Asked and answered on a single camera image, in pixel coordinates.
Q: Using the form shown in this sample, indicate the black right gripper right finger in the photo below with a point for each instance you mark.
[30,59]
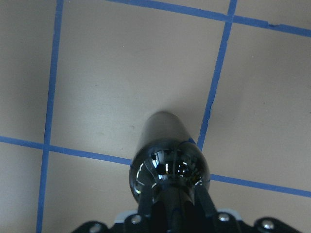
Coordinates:
[211,220]

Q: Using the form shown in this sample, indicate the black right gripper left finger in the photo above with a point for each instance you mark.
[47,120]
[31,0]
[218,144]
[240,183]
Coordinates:
[142,221]

